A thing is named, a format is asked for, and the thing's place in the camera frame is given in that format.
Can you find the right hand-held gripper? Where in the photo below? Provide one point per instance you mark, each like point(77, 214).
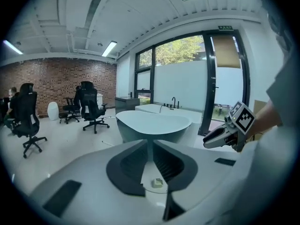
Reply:
point(243, 122)

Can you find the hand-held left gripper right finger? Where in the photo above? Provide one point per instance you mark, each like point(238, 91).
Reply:
point(175, 170)

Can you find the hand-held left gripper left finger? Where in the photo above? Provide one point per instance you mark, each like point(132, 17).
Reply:
point(127, 170)

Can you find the person's right forearm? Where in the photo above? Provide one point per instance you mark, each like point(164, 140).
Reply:
point(264, 118)

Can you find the small pale green square holder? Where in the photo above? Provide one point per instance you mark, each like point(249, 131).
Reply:
point(157, 183)

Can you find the white stick with round head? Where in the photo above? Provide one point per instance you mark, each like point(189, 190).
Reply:
point(108, 143)

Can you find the white rectangular bathtub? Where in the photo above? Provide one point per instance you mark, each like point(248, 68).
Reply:
point(185, 116)

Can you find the oval dark-sided bathtub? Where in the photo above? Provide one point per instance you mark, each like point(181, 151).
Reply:
point(152, 125)

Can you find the cardboard box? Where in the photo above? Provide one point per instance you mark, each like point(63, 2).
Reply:
point(259, 107)

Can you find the black bathtub faucet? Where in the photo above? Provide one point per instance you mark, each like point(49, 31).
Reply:
point(174, 102)

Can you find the black framed glass door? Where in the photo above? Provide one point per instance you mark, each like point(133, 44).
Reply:
point(208, 83)

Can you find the grey vanity cabinet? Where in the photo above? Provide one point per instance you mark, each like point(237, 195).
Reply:
point(125, 103)

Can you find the person's grey shirt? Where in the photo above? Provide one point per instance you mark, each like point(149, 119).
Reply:
point(276, 167)

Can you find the black framed window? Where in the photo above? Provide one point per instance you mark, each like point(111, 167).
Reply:
point(178, 76)

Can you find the white cabinet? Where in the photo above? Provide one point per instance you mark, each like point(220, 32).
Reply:
point(100, 99)

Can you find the black vanity faucet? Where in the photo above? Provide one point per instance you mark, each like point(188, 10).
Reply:
point(130, 94)

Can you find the black office chair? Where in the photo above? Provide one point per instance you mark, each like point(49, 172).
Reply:
point(27, 116)
point(70, 108)
point(90, 104)

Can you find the brown cardboard sheet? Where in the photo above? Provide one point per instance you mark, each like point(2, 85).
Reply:
point(227, 51)

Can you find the white rounded bin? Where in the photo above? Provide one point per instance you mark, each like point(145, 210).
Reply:
point(53, 111)

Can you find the green exit sign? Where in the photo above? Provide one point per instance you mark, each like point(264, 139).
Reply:
point(225, 27)

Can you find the long ceiling light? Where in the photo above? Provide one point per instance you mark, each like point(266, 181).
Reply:
point(12, 47)
point(109, 48)

